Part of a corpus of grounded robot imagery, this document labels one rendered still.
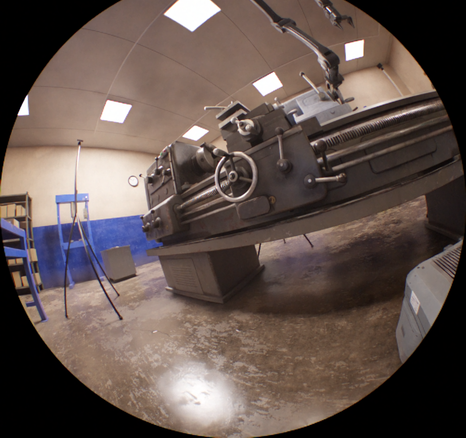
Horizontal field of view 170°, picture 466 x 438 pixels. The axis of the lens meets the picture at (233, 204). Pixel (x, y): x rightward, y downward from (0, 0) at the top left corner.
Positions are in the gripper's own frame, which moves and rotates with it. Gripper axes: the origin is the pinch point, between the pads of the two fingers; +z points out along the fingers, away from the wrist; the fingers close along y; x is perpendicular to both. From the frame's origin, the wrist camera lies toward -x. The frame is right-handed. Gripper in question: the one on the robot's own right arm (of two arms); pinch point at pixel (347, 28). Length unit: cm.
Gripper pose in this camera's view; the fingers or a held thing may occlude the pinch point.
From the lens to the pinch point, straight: 130.6
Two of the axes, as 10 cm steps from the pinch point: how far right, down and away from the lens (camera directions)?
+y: -7.8, 2.8, 5.6
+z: 5.1, 8.0, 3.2
